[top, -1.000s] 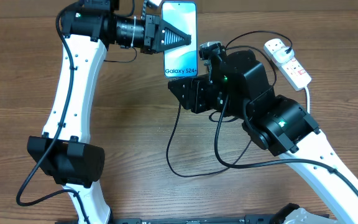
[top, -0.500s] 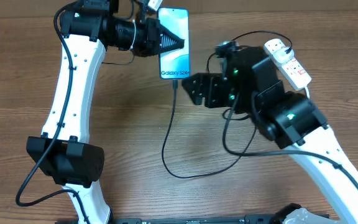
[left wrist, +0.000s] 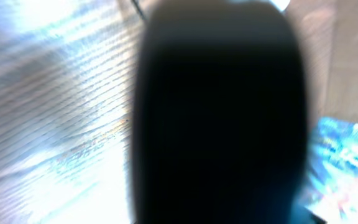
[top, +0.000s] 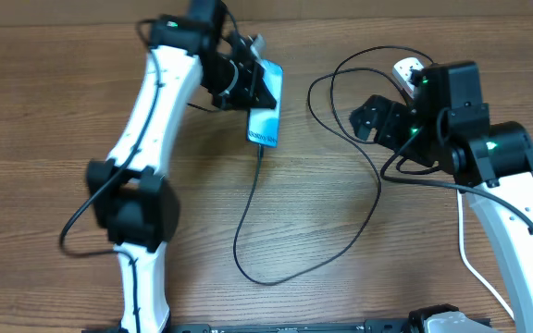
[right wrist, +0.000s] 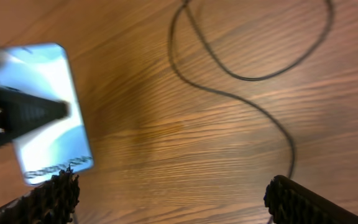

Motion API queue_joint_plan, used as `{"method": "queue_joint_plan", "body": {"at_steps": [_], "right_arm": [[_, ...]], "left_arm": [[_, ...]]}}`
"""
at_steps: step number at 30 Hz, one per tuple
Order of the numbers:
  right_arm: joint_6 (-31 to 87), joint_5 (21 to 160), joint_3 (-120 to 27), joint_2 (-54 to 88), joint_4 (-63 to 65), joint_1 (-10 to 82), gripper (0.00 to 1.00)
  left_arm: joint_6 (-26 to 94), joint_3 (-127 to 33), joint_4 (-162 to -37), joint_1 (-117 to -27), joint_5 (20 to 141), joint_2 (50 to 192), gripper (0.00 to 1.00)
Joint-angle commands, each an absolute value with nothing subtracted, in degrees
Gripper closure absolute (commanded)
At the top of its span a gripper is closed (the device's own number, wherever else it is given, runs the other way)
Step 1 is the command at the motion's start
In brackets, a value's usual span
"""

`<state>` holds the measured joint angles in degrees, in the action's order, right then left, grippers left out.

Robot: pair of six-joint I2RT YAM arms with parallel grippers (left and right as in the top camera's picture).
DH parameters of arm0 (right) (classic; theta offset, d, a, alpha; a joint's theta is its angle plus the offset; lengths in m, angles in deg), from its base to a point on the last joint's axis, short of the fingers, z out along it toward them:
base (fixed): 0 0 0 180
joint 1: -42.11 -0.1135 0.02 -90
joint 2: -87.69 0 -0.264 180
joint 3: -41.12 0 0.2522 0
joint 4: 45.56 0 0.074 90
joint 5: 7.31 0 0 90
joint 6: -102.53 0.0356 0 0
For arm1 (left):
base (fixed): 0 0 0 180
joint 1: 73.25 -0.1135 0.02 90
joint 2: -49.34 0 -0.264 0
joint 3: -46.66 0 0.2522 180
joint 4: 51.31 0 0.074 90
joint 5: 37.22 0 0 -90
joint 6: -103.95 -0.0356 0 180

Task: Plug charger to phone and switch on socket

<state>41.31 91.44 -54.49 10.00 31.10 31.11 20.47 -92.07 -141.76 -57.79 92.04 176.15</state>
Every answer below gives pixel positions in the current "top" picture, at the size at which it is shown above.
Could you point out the white power strip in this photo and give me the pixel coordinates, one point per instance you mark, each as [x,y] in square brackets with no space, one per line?
[403,72]

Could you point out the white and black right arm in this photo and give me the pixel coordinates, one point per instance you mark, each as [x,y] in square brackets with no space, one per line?
[447,125]

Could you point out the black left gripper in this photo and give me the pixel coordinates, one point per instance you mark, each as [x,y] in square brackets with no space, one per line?
[253,88]

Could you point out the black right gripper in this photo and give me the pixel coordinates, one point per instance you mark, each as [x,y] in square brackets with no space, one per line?
[390,117]

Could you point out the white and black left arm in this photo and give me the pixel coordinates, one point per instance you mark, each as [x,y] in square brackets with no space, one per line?
[130,195]

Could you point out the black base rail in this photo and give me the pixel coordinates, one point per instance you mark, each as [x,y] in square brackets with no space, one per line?
[387,325]

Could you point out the Samsung Galaxy smartphone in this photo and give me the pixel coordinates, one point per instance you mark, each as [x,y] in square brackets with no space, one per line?
[263,123]

